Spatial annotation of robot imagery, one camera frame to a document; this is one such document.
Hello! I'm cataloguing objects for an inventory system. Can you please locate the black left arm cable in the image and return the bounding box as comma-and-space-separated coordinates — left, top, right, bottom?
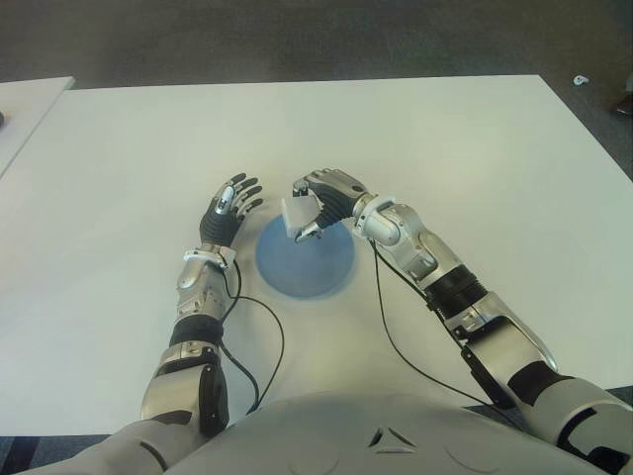
220, 264, 286, 415

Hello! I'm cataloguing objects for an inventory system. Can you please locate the grey robot torso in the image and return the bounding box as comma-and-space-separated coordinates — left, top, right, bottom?
167, 393, 604, 475

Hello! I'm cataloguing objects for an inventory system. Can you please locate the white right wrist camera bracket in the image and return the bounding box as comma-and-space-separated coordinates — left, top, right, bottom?
353, 195, 397, 237

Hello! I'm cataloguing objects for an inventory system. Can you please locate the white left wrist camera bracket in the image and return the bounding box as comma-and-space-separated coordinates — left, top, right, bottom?
183, 245, 237, 270

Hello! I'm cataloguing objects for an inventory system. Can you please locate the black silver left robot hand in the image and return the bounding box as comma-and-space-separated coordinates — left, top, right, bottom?
199, 171, 265, 247

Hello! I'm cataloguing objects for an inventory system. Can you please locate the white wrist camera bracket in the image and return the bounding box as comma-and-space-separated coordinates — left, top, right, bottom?
183, 245, 237, 270
353, 195, 397, 237

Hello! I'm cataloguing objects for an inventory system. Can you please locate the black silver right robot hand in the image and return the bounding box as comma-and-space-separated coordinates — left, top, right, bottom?
291, 167, 372, 244

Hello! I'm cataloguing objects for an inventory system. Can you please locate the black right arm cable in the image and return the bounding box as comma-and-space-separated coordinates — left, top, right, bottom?
373, 239, 510, 410

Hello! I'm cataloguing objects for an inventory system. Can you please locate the white side table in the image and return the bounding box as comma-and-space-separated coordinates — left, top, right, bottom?
0, 76, 76, 179

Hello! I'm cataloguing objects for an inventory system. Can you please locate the white charger with prongs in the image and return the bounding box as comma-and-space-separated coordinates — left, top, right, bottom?
280, 195, 318, 238

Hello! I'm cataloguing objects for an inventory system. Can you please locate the blue round plate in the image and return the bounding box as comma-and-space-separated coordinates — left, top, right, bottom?
254, 217, 358, 300

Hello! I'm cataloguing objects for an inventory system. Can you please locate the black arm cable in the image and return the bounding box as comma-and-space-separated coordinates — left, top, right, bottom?
373, 239, 510, 410
220, 264, 286, 415

